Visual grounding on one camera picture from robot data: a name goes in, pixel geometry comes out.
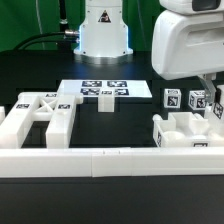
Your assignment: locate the white base tag plate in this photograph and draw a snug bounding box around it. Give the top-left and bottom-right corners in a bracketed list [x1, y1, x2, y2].
[57, 80, 152, 112]

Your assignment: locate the white chair seat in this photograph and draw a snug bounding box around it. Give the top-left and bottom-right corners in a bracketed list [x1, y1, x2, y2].
[153, 112, 224, 148]

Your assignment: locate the white left fence piece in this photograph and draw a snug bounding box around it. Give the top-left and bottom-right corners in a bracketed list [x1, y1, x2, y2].
[0, 106, 5, 124]

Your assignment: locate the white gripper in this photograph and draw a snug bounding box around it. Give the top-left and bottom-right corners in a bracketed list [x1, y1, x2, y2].
[151, 0, 224, 104]

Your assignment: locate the black cable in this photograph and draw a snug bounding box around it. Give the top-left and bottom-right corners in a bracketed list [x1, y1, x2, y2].
[13, 29, 81, 51]

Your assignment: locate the black pole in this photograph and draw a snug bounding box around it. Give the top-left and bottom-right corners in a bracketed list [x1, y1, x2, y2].
[58, 0, 68, 32]

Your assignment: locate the white front fence bar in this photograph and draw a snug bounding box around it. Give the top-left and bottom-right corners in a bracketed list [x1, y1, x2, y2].
[0, 147, 224, 178]

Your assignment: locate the white chair back frame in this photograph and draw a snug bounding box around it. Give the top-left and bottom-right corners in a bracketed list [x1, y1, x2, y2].
[0, 92, 83, 149]

